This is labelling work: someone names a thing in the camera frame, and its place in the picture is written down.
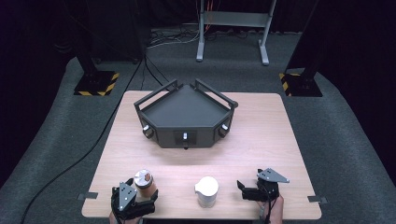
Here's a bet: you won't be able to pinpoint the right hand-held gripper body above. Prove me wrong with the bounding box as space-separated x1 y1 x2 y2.
256 167 290 202

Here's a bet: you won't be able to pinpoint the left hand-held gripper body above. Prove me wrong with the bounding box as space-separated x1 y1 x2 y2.
111 181 156 221

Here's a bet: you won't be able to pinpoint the glass spice jar silver lid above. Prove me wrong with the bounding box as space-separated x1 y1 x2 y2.
134 169 157 200

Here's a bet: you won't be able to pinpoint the dark grey corner shelf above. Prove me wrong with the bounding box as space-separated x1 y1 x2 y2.
134 78 239 151

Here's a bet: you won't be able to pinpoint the person's left hand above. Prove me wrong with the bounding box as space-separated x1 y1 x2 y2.
108 213 141 224

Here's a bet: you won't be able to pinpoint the person's right hand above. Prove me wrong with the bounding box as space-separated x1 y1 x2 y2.
258 194 285 224

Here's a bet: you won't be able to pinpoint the grey tape piece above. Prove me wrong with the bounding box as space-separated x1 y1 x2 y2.
307 195 329 205
77 191 99 201

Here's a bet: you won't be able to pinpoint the black stand striped base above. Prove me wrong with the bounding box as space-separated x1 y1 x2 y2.
278 0 323 98
73 0 120 97

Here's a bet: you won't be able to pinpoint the grey metal stand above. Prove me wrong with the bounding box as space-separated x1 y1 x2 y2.
195 0 277 66

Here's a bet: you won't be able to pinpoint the right hand-held gripper cable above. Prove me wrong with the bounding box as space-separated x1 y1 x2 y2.
263 183 278 224

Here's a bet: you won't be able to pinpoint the long black floor cable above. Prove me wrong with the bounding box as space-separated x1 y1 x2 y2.
20 55 148 224

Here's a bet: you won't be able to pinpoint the short black floor cable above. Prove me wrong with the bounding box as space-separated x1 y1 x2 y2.
141 55 163 90

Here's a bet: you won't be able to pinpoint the bundle of floor cables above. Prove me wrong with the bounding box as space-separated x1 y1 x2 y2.
146 28 201 50

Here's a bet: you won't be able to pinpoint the orange hanging cables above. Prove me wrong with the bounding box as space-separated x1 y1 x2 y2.
203 0 218 32

